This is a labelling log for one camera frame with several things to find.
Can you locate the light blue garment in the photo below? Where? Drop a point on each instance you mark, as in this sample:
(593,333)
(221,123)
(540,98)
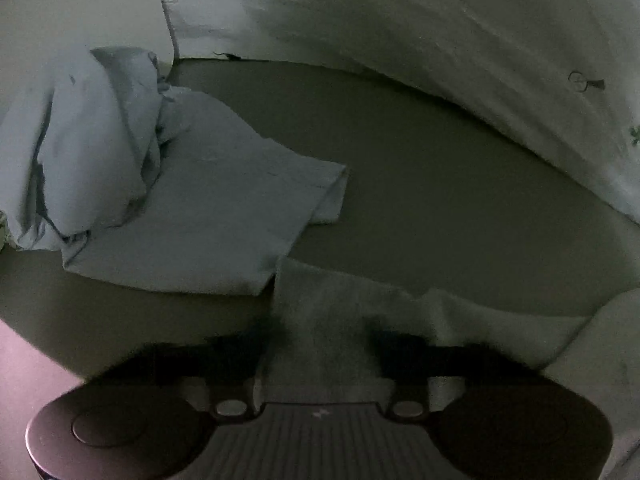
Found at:
(200,200)

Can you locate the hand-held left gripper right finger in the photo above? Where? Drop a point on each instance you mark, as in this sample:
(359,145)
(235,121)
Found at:
(406,360)

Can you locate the grey-white cloth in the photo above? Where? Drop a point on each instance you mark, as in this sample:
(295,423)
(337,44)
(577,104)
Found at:
(340,300)

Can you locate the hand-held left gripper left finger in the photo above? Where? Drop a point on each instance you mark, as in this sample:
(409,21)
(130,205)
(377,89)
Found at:
(239,360)

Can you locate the white printed blanket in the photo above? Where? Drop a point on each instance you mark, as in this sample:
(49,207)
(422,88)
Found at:
(400,25)

